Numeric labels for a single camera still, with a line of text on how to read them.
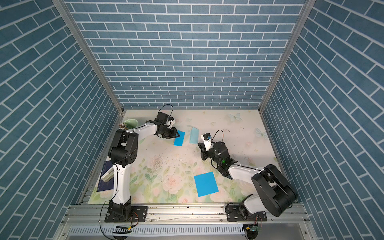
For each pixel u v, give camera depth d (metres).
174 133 0.96
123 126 0.88
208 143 0.75
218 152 0.65
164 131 0.89
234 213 0.74
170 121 0.93
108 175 0.83
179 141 1.03
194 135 1.04
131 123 0.96
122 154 0.58
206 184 0.85
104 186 0.82
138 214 0.73
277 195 0.43
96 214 0.75
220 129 0.68
